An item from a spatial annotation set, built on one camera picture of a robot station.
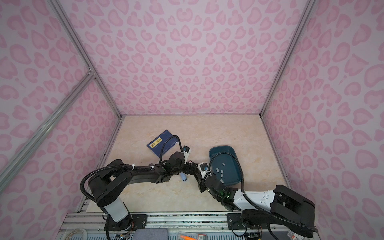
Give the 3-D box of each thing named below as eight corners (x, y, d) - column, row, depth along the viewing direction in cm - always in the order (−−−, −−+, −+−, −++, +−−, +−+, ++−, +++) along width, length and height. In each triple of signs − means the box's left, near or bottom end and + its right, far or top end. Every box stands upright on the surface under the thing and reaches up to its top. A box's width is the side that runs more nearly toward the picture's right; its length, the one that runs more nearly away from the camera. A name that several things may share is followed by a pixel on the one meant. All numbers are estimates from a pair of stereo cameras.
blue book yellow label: (147, 146, 105) (146, 144, 102) (166, 132, 113) (166, 129, 110) (159, 158, 99) (158, 155, 96) (178, 142, 107) (178, 139, 104)
